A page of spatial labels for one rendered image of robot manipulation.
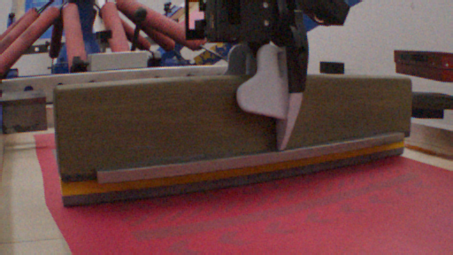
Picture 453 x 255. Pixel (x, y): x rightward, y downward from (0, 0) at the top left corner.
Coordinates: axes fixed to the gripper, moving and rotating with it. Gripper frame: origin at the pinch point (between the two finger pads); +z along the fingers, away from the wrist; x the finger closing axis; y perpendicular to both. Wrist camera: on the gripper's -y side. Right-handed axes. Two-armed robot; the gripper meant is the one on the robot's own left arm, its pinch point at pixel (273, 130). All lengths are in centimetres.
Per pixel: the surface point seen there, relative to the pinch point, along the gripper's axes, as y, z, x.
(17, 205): 24.8, 4.1, -1.2
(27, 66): 14, -2, -440
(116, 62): 2, -6, -54
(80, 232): 20.0, 4.3, 5.9
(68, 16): 8, -20, -89
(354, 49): -199, -7, -194
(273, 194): 2.4, 4.7, 3.8
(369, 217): -0.5, 4.9, 13.2
